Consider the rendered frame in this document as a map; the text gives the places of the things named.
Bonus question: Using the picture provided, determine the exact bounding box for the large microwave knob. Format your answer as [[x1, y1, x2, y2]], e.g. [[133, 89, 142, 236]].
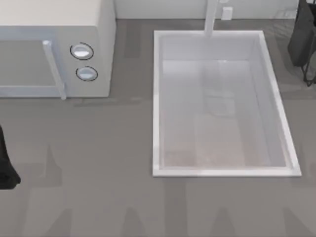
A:
[[70, 42, 94, 61]]

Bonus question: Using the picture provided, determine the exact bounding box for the white sink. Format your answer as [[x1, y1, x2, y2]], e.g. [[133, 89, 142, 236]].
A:
[[152, 30, 303, 178]]

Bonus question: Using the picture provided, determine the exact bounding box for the small microwave knob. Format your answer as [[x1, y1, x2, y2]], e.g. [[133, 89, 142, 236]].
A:
[[75, 66, 99, 81]]

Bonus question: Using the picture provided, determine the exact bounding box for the tall white tap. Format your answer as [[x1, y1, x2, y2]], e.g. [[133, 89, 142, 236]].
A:
[[204, 0, 229, 38]]

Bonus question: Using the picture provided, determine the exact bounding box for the microwave door handle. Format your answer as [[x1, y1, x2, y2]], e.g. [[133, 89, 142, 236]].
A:
[[42, 40, 67, 100]]

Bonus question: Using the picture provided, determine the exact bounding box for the black wire rack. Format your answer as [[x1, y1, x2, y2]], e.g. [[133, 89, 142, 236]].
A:
[[287, 0, 316, 87]]

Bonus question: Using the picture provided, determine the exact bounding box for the white wall socket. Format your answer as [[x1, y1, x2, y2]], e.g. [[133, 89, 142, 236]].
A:
[[222, 6, 233, 21]]

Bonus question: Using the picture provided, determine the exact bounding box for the pale microwave oven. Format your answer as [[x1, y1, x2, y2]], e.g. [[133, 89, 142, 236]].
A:
[[0, 0, 117, 100]]

